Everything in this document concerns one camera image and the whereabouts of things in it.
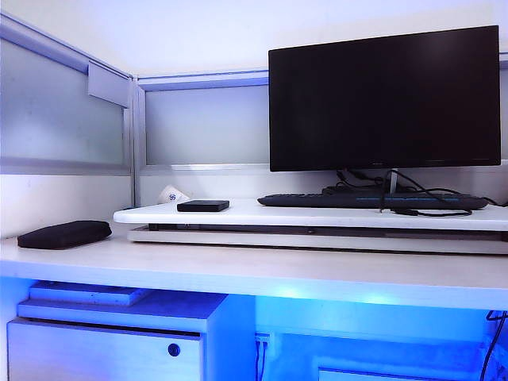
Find black portable hard drive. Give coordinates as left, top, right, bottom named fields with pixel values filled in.
left=176, top=200, right=230, bottom=213

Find black data cable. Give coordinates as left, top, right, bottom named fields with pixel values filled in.
left=379, top=168, right=474, bottom=218

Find white riser top board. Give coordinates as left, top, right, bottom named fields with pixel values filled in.
left=113, top=197, right=508, bottom=232

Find black keyboard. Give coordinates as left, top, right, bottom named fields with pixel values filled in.
left=256, top=192, right=489, bottom=210

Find white paper cup blue logo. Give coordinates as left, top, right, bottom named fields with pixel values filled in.
left=158, top=183, right=191, bottom=205

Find black computer monitor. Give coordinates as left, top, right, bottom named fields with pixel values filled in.
left=267, top=25, right=502, bottom=173

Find black fabric pouch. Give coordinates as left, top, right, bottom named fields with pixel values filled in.
left=17, top=220, right=113, bottom=251

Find white flat slab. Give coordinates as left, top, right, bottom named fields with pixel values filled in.
left=29, top=280, right=154, bottom=306

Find white drawer cabinet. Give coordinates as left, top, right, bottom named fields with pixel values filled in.
left=6, top=292, right=255, bottom=381

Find black monitor cables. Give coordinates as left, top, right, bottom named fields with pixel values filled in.
left=321, top=168, right=392, bottom=195

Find grey aluminium partition post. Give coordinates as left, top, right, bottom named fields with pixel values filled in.
left=125, top=75, right=148, bottom=207

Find grey partition bracket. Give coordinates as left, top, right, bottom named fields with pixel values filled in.
left=87, top=61, right=131, bottom=109

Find black hanging cable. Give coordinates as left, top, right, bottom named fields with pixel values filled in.
left=478, top=309, right=508, bottom=381

